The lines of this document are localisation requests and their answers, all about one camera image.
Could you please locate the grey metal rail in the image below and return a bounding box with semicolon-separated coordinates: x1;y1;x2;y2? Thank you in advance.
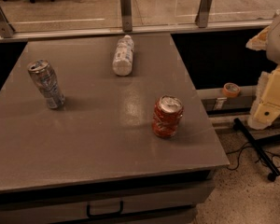
197;86;256;113

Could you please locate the middle metal glass bracket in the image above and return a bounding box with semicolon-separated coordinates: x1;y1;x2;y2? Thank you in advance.
120;0;133;32

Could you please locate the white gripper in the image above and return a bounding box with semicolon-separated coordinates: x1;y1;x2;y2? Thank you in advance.
245;10;280;130

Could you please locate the grey drawer front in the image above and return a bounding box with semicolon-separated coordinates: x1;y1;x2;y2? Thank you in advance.
0;180;215;224

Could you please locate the clear plastic water bottle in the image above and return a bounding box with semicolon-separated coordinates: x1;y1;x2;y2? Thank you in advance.
112;35;134;77

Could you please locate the black wheeled stand base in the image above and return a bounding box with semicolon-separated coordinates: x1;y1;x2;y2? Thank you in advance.
233;118;280;182

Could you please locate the left metal glass bracket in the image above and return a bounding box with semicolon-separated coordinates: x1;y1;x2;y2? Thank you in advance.
0;7;15;38

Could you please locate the right metal glass bracket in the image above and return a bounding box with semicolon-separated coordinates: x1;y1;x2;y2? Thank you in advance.
195;0;213;28

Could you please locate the black drawer handle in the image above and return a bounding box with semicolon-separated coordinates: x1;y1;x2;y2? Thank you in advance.
86;201;124;219

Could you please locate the crushed orange soda can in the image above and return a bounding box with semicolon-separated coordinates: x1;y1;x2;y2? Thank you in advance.
152;95;184;138

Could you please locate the black floor cable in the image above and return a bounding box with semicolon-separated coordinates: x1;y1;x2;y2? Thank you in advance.
225;139;280;172

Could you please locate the silver redbull can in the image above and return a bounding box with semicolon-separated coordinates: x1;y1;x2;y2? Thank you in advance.
27;59;65;109

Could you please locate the orange tape roll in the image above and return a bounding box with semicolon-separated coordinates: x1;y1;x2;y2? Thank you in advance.
222;82;241;98

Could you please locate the metal glass bracket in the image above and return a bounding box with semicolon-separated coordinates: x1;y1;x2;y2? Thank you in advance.
195;0;213;28
0;7;15;38
120;0;133;32

